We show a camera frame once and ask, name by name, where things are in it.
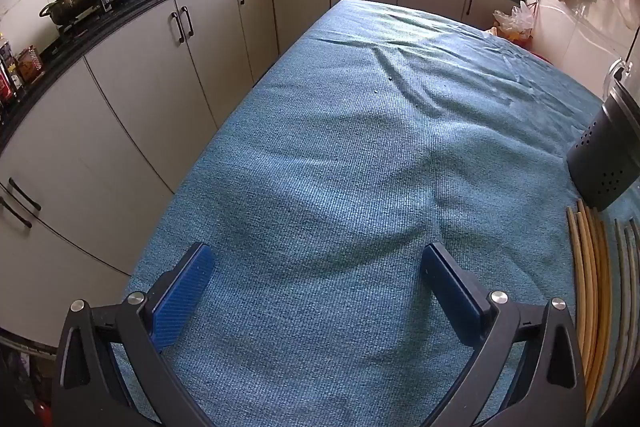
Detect dark perforated utensil holder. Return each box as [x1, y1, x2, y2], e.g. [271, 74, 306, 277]
[566, 79, 640, 211]

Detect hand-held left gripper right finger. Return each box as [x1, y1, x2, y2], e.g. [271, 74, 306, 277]
[420, 243, 587, 427]

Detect black kitchen countertop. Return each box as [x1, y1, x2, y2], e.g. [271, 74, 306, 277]
[0, 0, 528, 148]

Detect red seasoning packet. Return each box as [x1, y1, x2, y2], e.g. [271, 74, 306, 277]
[17, 46, 46, 84]

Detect bunch of wooden chopsticks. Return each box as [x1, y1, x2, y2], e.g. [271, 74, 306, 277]
[566, 198, 640, 418]

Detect clear plastic bag with food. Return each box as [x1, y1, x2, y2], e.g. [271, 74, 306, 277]
[492, 1, 536, 45]

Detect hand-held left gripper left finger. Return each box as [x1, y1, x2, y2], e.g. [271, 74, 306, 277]
[50, 242, 216, 427]

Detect blue tablecloth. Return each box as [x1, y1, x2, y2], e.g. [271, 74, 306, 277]
[112, 0, 640, 427]

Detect beige base cabinets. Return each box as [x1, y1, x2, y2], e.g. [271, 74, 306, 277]
[0, 0, 521, 348]

